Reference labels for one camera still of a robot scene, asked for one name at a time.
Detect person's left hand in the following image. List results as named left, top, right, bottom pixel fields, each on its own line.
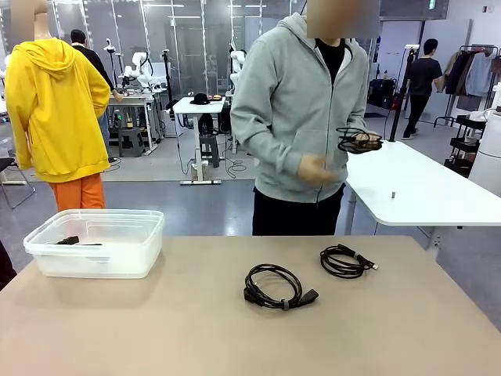
left=353, top=132, right=384, bottom=153

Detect person's right hand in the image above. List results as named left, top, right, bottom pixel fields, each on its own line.
left=296, top=154, right=338, bottom=183

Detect thin black cable white tie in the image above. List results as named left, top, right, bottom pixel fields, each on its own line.
left=337, top=126, right=384, bottom=155

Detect black braided USB cable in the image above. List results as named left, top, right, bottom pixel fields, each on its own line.
left=319, top=244, right=380, bottom=280

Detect black cable with rectangular connector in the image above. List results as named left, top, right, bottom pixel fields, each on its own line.
left=243, top=263, right=320, bottom=313

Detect black power cable round plug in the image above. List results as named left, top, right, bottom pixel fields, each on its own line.
left=53, top=233, right=103, bottom=247

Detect person's left forearm grey sleeve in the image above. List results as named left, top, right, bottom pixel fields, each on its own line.
left=344, top=93, right=371, bottom=138

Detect black luggage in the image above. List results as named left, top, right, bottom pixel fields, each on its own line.
left=367, top=78, right=397, bottom=110

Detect white table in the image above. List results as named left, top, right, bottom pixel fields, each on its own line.
left=344, top=139, right=501, bottom=251

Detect person in grey hoodie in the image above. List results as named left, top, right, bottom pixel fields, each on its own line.
left=229, top=0, right=380, bottom=237

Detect person in black t-shirt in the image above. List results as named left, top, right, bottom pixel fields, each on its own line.
left=401, top=38, right=445, bottom=141

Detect grey stool under desk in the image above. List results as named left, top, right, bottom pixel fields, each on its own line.
left=198, top=135, right=221, bottom=168

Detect black clothes rack with coats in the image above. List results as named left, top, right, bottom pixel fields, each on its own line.
left=434, top=45, right=501, bottom=128

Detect white cylindrical machine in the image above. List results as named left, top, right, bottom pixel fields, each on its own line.
left=467, top=81, right=501, bottom=185

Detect white standing desk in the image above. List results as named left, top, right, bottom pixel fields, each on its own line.
left=171, top=96, right=227, bottom=186

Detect black background tripod pole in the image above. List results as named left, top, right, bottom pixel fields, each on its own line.
left=162, top=49, right=176, bottom=118

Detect grey plastic stool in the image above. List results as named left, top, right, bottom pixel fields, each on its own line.
left=117, top=127, right=146, bottom=158

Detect background workbench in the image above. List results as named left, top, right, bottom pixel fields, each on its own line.
left=104, top=92, right=160, bottom=154

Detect orange trousers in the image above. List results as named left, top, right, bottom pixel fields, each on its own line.
left=49, top=172, right=106, bottom=212

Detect translucent white plastic container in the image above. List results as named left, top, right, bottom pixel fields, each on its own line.
left=23, top=208, right=164, bottom=280

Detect person in black sweater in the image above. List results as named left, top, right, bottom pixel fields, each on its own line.
left=70, top=29, right=123, bottom=165

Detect yellow hoodie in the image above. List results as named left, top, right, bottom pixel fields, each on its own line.
left=5, top=38, right=113, bottom=184

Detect beige display mannequin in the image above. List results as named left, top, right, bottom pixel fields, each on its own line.
left=10, top=0, right=54, bottom=42

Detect black chair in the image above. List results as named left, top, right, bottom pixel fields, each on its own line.
left=0, top=156, right=36, bottom=210

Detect black pole camera stand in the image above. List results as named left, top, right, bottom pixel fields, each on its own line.
left=389, top=44, right=420, bottom=143

